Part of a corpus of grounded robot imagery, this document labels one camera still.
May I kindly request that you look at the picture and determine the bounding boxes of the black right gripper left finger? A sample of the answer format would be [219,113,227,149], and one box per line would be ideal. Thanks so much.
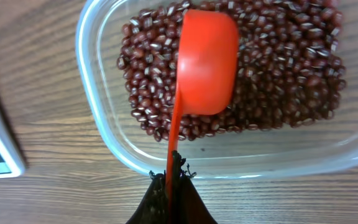
[126,171,167,224]

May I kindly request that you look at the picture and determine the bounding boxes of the red beans in container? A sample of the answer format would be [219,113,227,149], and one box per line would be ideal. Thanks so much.
[116,0,347,141]

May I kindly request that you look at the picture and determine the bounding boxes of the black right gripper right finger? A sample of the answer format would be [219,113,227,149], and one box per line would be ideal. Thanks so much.
[171,151,217,224]

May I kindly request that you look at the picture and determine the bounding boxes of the orange measuring scoop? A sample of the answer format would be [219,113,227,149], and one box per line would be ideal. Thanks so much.
[165,9,239,223]

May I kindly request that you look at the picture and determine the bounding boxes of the clear plastic container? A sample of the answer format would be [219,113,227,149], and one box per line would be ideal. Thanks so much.
[76,0,358,179]

